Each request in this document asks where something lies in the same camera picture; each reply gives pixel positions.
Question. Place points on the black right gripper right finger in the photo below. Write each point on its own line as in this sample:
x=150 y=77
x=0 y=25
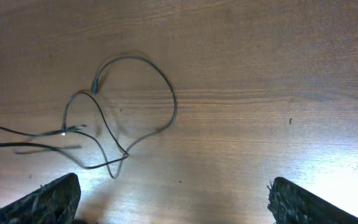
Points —
x=291 y=204

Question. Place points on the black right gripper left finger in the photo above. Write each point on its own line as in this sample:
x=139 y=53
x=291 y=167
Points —
x=55 y=202

